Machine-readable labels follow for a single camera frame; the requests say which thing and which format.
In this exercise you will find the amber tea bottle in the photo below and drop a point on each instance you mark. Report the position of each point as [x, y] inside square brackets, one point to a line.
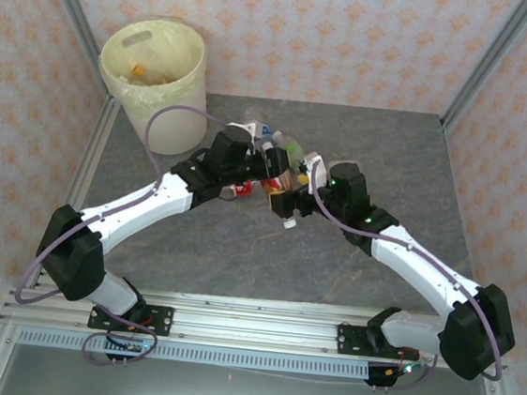
[289, 223]

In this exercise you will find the clear bottle with green label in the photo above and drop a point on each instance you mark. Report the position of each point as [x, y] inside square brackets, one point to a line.
[292, 148]

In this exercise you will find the small red drink carton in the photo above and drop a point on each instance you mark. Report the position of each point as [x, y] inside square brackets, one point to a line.
[245, 189]

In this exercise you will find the clear crushed plastic bottle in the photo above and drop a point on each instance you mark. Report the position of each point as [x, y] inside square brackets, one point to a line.
[253, 113]

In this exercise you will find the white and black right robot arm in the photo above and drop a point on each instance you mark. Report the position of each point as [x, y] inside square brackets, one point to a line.
[421, 266]

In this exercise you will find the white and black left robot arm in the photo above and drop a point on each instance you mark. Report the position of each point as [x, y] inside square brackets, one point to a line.
[140, 203]

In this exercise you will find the cream plastic bin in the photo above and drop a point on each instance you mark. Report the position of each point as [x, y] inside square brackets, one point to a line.
[181, 132]

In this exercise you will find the translucent yellowish bin liner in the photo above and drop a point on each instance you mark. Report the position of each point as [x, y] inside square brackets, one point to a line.
[122, 57]

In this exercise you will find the clear bottle with orange cap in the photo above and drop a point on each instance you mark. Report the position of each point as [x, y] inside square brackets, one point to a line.
[138, 69]

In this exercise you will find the right base circuit board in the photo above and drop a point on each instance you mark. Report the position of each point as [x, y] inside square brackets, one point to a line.
[393, 372]

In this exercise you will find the base circuit board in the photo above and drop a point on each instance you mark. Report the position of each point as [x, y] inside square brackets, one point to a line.
[393, 372]
[132, 346]

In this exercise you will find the left base circuit board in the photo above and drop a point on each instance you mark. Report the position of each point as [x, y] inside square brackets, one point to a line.
[132, 346]

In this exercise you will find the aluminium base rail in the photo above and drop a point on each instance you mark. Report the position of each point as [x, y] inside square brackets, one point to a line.
[254, 328]

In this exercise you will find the aluminium left side rail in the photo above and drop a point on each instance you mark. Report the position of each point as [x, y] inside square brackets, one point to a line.
[88, 155]

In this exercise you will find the black right mount plate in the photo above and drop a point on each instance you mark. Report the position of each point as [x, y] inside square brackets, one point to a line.
[347, 338]

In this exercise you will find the black mount plate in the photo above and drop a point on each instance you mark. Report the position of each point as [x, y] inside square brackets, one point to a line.
[347, 338]
[161, 319]

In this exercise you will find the black left mount plate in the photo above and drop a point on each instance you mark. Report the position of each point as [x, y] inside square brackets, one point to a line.
[161, 319]

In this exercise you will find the aluminium right frame post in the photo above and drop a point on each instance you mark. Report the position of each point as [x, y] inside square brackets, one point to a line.
[490, 61]

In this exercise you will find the aluminium frame post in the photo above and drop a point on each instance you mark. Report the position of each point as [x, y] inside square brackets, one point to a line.
[78, 17]
[490, 61]

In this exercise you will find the aluminium left frame post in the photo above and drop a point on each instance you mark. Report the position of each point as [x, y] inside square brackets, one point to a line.
[78, 17]

